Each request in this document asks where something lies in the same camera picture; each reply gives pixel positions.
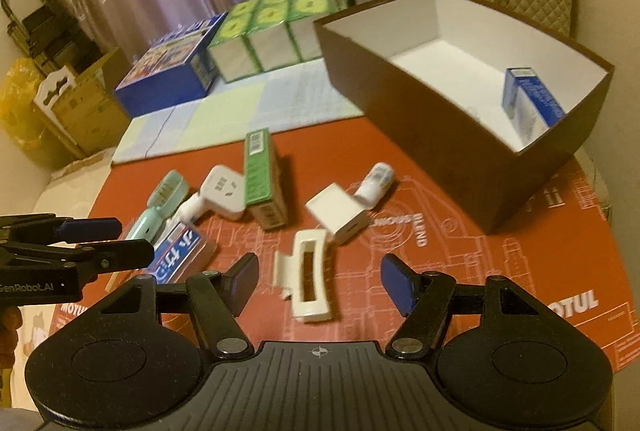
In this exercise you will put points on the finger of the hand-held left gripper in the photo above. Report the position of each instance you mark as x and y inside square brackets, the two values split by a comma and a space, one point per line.
[92, 227]
[125, 253]

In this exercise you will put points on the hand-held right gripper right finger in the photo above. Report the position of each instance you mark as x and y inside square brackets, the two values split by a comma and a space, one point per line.
[397, 283]

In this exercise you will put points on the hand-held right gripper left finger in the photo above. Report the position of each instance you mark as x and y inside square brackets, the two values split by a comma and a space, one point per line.
[244, 283]

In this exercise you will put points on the mint green handheld fan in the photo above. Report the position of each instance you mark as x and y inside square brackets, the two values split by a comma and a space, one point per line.
[155, 211]

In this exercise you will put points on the white toothpaste tube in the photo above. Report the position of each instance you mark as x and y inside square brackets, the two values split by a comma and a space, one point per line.
[185, 251]

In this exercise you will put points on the long green carton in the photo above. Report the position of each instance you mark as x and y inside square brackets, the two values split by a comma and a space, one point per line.
[257, 171]

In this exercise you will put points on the brown storage box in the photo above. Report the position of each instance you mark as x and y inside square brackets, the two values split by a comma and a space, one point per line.
[425, 136]

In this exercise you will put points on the white hair claw clip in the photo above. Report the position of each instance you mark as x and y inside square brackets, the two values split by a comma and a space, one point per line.
[295, 291]

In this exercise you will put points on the red printed table mat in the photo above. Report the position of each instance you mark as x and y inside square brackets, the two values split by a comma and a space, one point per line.
[450, 261]

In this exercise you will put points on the flat cardboard sheet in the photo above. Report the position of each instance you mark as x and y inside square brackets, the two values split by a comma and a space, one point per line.
[85, 163]

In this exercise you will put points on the white square charger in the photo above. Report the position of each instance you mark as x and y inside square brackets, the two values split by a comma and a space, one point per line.
[345, 221]

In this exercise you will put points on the white socket adapter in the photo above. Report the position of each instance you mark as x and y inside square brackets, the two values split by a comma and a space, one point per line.
[222, 191]

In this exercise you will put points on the small white bottle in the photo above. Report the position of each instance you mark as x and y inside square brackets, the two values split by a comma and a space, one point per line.
[375, 183]

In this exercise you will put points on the brown cardboard box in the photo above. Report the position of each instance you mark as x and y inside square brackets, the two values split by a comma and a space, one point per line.
[85, 121]

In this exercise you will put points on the yellow plastic bag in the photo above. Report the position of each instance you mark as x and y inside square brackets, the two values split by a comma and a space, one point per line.
[20, 121]

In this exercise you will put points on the large blue printed box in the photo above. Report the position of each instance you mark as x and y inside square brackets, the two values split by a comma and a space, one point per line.
[165, 86]

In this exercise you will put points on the plaid pastel cloth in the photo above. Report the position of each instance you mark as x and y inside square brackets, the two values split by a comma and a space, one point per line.
[280, 96]

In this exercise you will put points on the blue white medicine carton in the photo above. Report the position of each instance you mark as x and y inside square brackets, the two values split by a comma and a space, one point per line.
[530, 101]

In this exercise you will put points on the green tissue pack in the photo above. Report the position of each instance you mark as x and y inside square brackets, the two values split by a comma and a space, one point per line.
[310, 21]
[232, 46]
[270, 36]

